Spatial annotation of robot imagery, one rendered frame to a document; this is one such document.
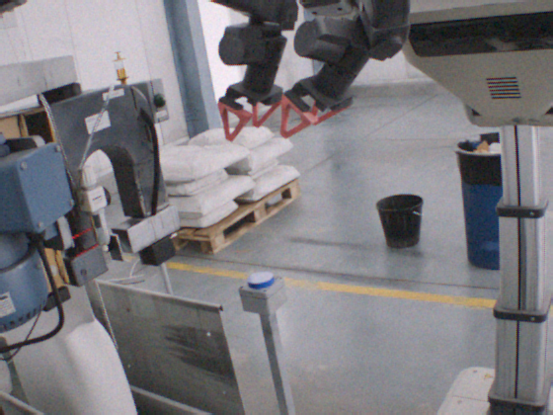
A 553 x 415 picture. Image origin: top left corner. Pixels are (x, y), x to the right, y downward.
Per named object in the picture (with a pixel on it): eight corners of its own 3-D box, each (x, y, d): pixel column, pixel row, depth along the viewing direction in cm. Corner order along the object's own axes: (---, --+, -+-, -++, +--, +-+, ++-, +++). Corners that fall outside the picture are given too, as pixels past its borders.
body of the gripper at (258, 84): (224, 94, 101) (234, 57, 97) (253, 83, 110) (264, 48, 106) (254, 109, 100) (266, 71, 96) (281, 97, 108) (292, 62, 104)
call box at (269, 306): (289, 299, 132) (284, 277, 131) (270, 316, 126) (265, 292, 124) (261, 295, 137) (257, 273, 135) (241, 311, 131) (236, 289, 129)
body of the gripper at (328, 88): (291, 88, 91) (314, 53, 87) (322, 78, 99) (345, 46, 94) (320, 115, 90) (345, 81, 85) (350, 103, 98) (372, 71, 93)
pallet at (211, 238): (300, 195, 476) (297, 178, 472) (214, 254, 382) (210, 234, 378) (223, 193, 521) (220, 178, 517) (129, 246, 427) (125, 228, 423)
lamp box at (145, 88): (170, 119, 118) (162, 77, 115) (155, 124, 114) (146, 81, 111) (146, 122, 122) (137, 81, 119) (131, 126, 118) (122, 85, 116)
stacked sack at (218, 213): (241, 209, 417) (238, 194, 413) (202, 233, 384) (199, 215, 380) (176, 207, 455) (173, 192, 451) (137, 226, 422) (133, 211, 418)
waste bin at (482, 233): (549, 239, 310) (546, 130, 290) (535, 279, 270) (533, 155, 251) (472, 234, 337) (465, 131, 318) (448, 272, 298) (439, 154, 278)
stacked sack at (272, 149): (298, 151, 467) (295, 133, 462) (250, 176, 415) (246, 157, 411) (255, 151, 492) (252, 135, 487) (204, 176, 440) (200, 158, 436)
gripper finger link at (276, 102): (227, 125, 110) (240, 82, 105) (247, 117, 115) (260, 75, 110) (257, 141, 108) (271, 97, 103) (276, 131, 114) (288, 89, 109)
